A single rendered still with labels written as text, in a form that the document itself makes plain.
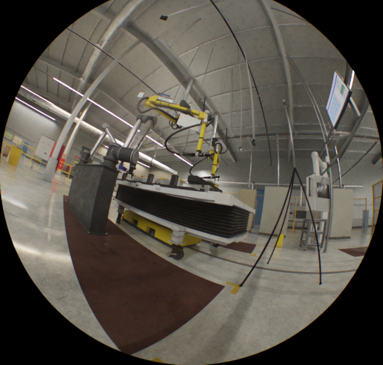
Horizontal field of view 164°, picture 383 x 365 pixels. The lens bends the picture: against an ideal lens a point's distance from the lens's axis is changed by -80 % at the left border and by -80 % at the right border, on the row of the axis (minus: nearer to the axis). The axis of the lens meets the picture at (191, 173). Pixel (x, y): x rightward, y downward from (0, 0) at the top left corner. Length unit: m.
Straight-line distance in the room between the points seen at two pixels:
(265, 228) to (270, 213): 0.67
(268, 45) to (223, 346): 10.60
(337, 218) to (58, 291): 7.13
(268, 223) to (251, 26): 10.54
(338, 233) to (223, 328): 6.30
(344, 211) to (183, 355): 6.79
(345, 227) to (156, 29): 14.61
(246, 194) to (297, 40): 9.92
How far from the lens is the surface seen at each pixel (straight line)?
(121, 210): 2.85
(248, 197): 6.22
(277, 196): 6.05
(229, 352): 0.83
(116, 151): 1.86
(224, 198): 1.12
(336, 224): 6.73
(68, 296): 0.94
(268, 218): 5.96
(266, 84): 11.27
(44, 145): 9.25
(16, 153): 6.57
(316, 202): 3.27
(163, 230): 2.14
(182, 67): 3.12
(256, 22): 9.79
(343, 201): 6.93
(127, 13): 8.40
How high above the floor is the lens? 0.67
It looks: 14 degrees up
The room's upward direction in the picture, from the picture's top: 12 degrees clockwise
